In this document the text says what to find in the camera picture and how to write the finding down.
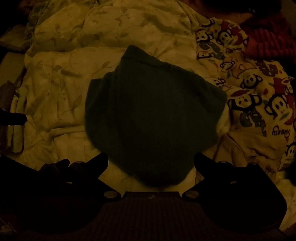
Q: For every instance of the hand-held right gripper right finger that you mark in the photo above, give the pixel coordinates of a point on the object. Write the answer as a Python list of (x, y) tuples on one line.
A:
[(200, 161)]

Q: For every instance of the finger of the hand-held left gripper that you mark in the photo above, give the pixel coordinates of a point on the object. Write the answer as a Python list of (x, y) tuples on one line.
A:
[(13, 118)]

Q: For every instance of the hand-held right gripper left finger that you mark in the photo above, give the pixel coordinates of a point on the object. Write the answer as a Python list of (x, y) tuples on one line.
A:
[(103, 160)]

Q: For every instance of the dark green knit garment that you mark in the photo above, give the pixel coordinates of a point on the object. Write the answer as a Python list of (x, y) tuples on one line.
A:
[(152, 120)]

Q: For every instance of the dark grey fabric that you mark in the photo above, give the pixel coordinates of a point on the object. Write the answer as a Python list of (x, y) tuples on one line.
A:
[(6, 99)]

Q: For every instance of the cream leaf-print quilt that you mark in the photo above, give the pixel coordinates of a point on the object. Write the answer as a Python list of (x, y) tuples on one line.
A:
[(69, 76)]

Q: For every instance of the green leafy patterned cloth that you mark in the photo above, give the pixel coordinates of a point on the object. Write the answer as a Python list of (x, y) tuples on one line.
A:
[(38, 16)]

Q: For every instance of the red striped cloth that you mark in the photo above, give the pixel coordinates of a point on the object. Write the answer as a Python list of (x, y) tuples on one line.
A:
[(268, 39)]

